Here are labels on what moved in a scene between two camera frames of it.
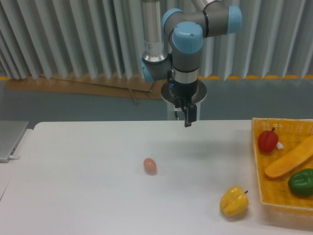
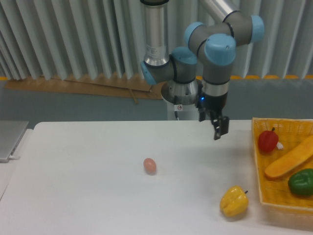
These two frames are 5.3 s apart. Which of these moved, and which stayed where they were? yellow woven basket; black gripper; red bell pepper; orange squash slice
Moved: black gripper
Stayed: red bell pepper; yellow woven basket; orange squash slice
